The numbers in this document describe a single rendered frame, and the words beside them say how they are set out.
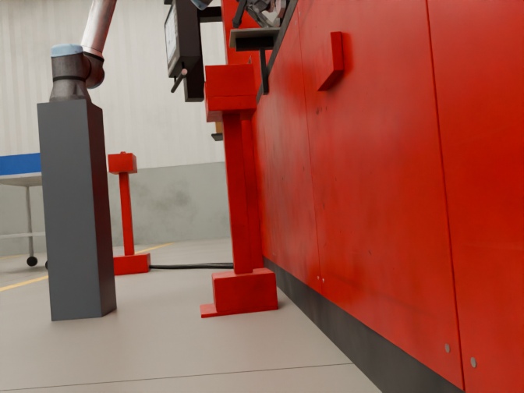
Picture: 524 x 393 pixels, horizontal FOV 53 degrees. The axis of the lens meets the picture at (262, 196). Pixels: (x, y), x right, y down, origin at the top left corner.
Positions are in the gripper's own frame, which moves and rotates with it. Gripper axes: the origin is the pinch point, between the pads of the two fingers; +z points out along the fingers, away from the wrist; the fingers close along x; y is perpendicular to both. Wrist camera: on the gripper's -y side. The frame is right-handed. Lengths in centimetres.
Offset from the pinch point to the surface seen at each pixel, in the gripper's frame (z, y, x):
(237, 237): 46, -64, -23
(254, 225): 49, -58, 85
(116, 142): -212, -129, 710
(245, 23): -34, 17, 85
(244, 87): 12.7, -28.0, -29.3
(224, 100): 11.5, -35.7, -30.0
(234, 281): 55, -75, -30
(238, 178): 32, -50, -23
